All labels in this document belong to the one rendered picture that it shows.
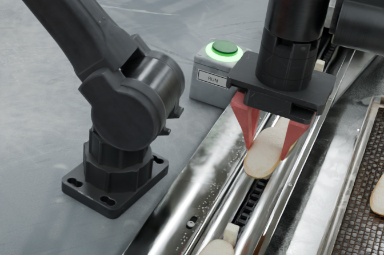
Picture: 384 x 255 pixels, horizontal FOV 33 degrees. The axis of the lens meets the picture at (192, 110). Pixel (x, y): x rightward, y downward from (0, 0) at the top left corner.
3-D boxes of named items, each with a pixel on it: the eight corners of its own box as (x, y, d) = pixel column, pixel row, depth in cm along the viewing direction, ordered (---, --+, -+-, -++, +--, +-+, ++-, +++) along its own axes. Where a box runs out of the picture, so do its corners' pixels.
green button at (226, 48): (215, 46, 99) (217, 37, 98) (240, 54, 98) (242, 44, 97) (206, 57, 96) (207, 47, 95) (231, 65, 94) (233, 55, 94)
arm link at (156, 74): (111, 118, 81) (92, 142, 76) (115, 47, 75) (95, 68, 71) (180, 138, 79) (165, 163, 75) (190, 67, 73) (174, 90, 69)
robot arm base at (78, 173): (118, 143, 87) (58, 189, 79) (122, 94, 83) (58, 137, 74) (171, 170, 84) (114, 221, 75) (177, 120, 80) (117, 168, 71)
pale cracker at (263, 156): (263, 125, 77) (264, 117, 76) (294, 135, 76) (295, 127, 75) (235, 172, 69) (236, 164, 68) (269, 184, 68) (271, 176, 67)
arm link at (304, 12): (281, -44, 63) (269, -24, 58) (351, -29, 62) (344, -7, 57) (268, 19, 67) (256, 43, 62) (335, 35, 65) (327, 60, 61)
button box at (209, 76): (202, 93, 107) (211, 34, 100) (247, 107, 105) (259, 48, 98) (182, 118, 100) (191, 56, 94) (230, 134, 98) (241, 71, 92)
